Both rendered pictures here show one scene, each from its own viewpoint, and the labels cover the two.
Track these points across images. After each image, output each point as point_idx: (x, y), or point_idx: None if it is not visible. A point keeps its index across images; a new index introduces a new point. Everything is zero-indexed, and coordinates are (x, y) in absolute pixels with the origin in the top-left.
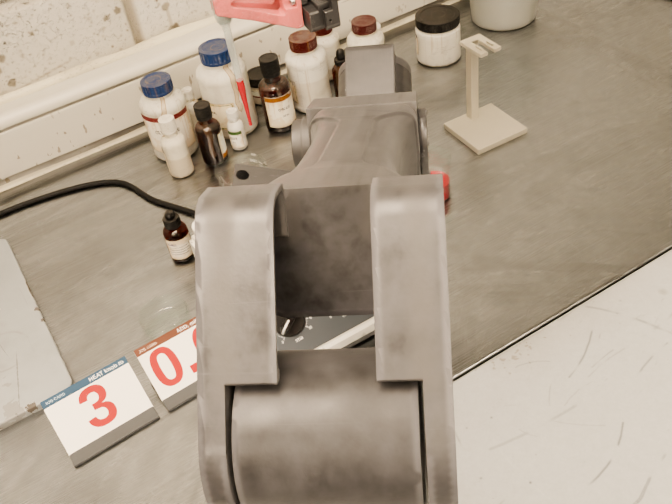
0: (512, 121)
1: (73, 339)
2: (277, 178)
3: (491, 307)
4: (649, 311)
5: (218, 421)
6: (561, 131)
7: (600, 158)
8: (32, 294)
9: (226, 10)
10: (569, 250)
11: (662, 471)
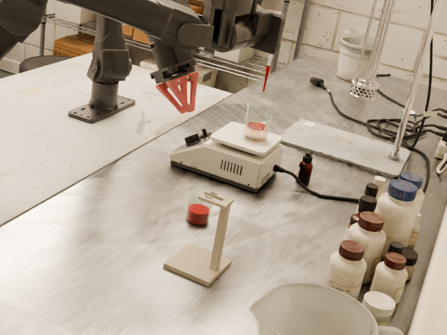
0: (179, 267)
1: (301, 153)
2: None
3: (124, 175)
4: (42, 179)
5: None
6: (136, 271)
7: (96, 253)
8: (342, 159)
9: None
10: (95, 199)
11: (28, 139)
